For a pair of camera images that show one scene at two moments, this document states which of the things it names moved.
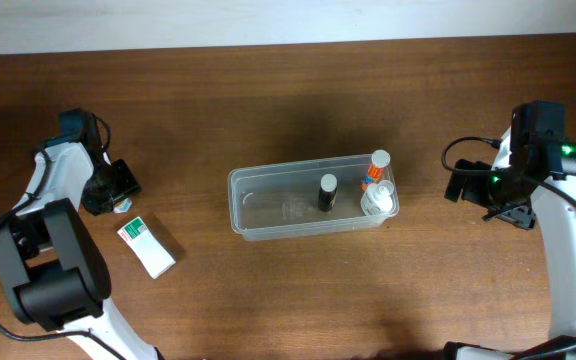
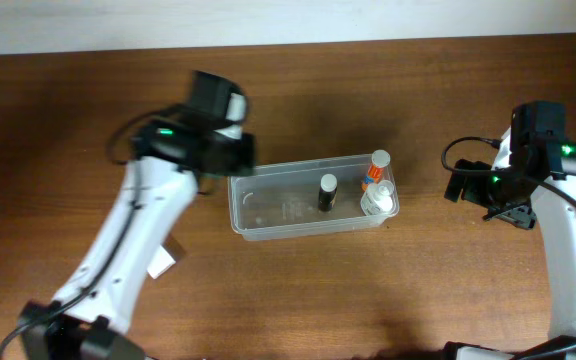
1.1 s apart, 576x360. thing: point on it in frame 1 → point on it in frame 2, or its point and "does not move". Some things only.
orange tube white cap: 380,158 does not move
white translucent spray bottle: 379,199 does not move
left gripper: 116,182 → 233,154
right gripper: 468,183 does not move
